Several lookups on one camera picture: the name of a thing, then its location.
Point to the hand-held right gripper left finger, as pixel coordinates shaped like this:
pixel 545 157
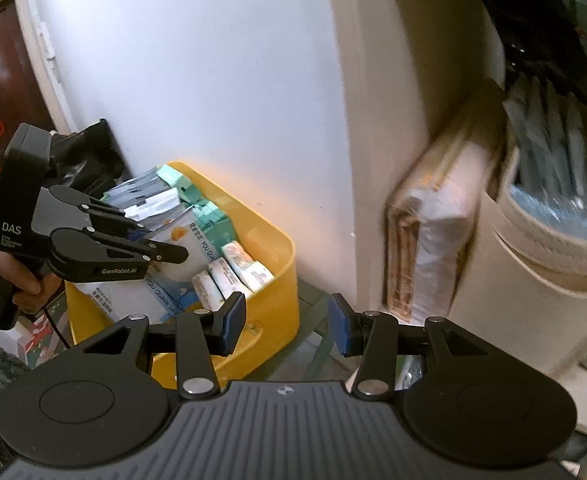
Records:
pixel 234 324

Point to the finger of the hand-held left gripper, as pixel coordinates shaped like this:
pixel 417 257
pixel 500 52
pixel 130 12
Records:
pixel 171 253
pixel 118 220

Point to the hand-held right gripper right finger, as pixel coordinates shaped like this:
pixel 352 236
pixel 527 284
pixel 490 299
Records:
pixel 342 329

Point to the yellow plastic bin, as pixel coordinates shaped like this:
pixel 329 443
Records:
pixel 268 285

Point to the person's left hand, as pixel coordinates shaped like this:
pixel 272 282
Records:
pixel 3 265

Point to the large white blue-print tissue pack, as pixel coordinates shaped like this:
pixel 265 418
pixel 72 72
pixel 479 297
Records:
pixel 183 245

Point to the green stool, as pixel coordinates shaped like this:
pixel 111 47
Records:
pixel 318 320

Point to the bundle of striped grey packets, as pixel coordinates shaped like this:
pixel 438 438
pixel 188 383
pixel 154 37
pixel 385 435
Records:
pixel 143 197

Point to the small white tissue packet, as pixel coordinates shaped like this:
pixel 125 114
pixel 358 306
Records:
pixel 246 265
pixel 206 292
pixel 226 280

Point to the stack of teal boxes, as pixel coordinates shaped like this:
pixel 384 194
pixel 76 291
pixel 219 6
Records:
pixel 213 220

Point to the flat white blue-print pack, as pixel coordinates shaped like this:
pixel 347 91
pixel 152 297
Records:
pixel 138 300

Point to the black plastic bag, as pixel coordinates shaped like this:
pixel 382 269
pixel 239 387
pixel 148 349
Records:
pixel 91 155

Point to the brown wooden door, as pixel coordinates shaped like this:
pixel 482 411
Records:
pixel 3 65

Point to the colourful printed box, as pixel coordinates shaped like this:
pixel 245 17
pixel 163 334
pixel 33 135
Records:
pixel 41 332

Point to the wrapped cardboard package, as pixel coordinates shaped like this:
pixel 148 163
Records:
pixel 438 210

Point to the white woven basket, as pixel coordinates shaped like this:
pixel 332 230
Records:
pixel 518 290

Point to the bundle of clear plastic packets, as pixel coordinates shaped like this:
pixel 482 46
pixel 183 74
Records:
pixel 548 155

